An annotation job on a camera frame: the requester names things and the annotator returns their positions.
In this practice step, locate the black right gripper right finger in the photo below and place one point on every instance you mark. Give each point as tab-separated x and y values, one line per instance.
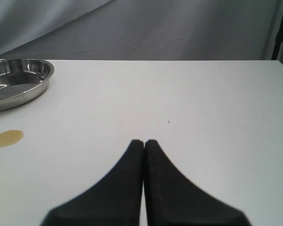
173	200

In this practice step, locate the brown liquid spill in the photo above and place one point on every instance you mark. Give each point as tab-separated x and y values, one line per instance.
10	137

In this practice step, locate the black stand pole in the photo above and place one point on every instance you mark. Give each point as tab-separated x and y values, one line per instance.
278	41

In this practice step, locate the round stainless steel dish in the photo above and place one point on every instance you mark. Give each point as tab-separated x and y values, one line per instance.
23	80

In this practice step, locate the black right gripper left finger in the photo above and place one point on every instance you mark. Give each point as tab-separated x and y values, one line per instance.
113	201

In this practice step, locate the grey fabric backdrop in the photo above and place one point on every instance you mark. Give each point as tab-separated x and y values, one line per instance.
139	29

